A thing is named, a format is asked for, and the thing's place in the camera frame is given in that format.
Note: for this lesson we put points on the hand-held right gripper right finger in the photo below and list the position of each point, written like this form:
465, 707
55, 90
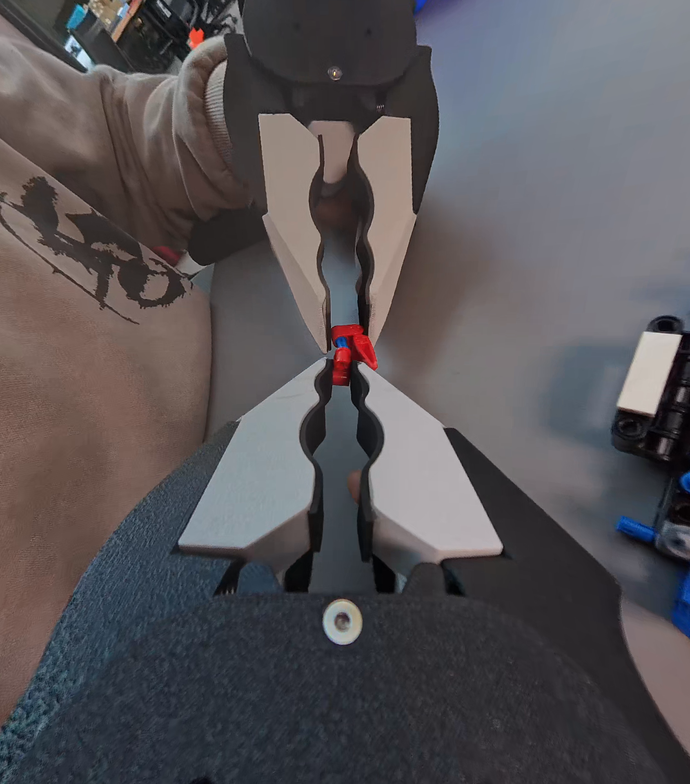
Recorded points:
437, 490

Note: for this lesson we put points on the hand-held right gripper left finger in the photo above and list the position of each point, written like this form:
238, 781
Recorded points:
247, 490

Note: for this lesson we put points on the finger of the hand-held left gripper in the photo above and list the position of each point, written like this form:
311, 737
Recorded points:
391, 202
287, 196

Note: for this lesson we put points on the small red connector brick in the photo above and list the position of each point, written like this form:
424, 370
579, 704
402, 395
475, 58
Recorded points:
341, 373

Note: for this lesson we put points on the toy brick race car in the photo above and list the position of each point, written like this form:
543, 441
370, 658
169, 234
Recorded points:
675, 392

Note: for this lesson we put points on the person's left forearm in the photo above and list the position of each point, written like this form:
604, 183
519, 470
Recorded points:
161, 135

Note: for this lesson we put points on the person's left hand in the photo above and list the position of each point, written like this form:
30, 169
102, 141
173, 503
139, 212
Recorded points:
339, 208

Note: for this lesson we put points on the person's right hand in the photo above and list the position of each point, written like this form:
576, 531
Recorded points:
355, 489

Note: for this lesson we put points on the black chair armrest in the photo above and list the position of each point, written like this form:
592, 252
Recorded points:
225, 236

